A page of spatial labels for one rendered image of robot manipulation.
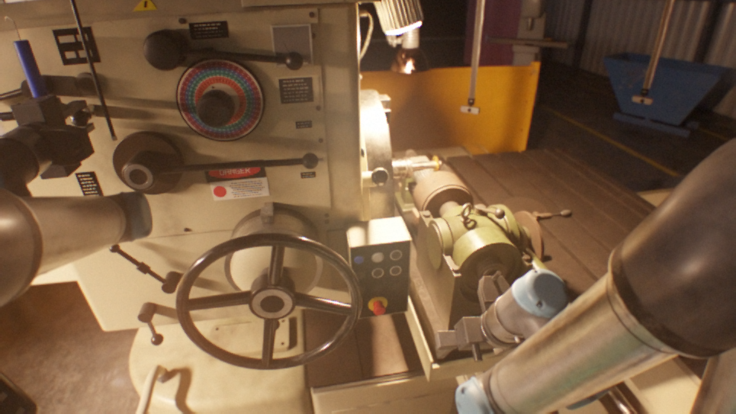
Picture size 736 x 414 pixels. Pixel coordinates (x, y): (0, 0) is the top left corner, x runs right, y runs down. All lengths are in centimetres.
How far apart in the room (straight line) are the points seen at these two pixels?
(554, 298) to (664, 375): 115
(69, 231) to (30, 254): 9
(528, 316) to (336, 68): 59
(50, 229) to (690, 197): 48
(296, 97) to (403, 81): 263
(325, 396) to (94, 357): 169
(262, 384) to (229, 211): 83
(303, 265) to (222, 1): 58
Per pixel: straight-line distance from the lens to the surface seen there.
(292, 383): 158
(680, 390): 173
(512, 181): 203
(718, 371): 48
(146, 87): 88
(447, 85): 355
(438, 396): 174
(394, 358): 160
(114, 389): 265
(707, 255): 28
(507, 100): 386
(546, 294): 62
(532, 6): 680
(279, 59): 77
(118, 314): 125
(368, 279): 96
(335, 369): 157
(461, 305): 110
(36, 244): 35
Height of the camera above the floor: 189
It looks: 28 degrees down
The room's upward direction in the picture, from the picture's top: 1 degrees counter-clockwise
